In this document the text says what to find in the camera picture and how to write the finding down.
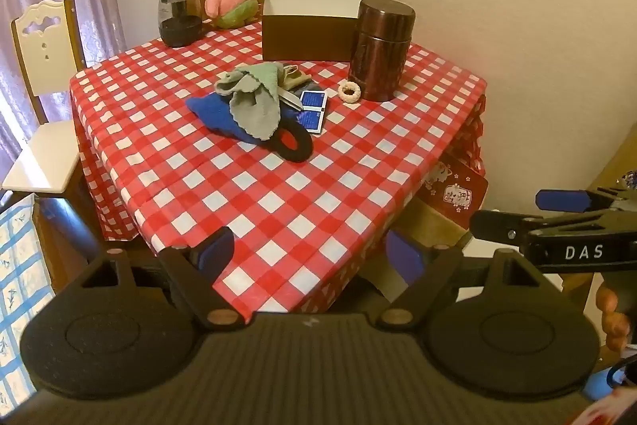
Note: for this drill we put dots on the person's right hand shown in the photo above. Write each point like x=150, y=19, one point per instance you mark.
x=613, y=318

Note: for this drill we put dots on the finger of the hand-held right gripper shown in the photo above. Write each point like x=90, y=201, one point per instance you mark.
x=562, y=200
x=497, y=226

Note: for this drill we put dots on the brown cardboard box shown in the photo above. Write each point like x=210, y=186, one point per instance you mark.
x=303, y=36

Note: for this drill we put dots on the light wooden furniture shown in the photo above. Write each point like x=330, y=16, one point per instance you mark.
x=609, y=171

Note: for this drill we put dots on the blue checked white cloth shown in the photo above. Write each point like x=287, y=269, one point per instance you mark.
x=20, y=285

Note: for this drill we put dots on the beige cloth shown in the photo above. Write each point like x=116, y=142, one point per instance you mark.
x=296, y=77

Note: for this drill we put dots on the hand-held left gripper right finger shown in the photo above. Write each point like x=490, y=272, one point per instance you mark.
x=403, y=255

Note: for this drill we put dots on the blue and white packet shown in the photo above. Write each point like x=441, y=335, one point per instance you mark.
x=312, y=111

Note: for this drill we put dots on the dark lidded glass jar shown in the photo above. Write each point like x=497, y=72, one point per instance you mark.
x=179, y=19

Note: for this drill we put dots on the green cloth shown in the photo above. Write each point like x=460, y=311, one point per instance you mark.
x=268, y=79

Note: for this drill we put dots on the white scrunchie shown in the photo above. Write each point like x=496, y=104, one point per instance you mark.
x=343, y=92

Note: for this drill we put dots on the cream wooden chair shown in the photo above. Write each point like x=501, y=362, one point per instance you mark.
x=45, y=51

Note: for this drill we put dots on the brown metal canister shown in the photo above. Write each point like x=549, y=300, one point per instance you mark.
x=380, y=51

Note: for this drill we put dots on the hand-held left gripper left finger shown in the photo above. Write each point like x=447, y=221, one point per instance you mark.
x=216, y=251

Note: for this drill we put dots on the grey cloth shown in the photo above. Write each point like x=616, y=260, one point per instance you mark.
x=254, y=111

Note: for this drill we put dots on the red patterned gift bag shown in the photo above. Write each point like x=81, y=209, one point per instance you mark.
x=460, y=191

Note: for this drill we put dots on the red checkered tablecloth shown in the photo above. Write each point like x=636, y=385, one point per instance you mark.
x=249, y=196

